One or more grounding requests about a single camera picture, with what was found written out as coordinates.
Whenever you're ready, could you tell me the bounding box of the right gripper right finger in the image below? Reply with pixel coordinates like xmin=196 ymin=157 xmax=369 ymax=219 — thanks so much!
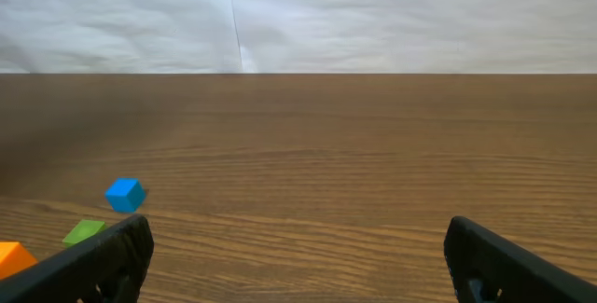
xmin=443 ymin=215 xmax=597 ymax=303

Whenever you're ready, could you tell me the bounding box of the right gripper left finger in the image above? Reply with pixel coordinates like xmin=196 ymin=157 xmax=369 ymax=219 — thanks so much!
xmin=0 ymin=213 xmax=155 ymax=303

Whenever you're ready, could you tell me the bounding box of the orange cube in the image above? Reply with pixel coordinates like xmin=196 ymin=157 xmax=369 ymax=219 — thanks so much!
xmin=0 ymin=241 xmax=39 ymax=282

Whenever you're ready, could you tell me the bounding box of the green cube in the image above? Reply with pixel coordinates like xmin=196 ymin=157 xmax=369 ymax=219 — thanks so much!
xmin=62 ymin=219 xmax=108 ymax=249

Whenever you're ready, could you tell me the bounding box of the blue cube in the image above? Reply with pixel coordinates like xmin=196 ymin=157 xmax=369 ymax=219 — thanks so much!
xmin=104 ymin=177 xmax=147 ymax=214

